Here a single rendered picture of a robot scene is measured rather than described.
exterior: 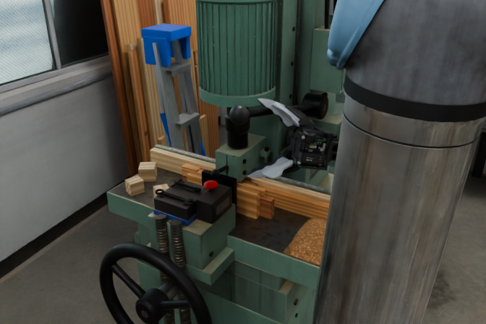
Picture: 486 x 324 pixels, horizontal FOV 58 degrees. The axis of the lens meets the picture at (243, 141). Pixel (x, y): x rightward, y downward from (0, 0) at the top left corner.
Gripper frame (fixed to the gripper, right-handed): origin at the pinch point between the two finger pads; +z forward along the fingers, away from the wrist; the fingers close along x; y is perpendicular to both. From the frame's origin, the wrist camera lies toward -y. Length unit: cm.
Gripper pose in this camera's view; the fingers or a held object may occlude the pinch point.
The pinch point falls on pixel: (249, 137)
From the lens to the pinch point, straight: 84.5
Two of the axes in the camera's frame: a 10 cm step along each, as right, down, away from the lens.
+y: 1.9, 2.1, -9.6
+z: -9.7, -1.0, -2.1
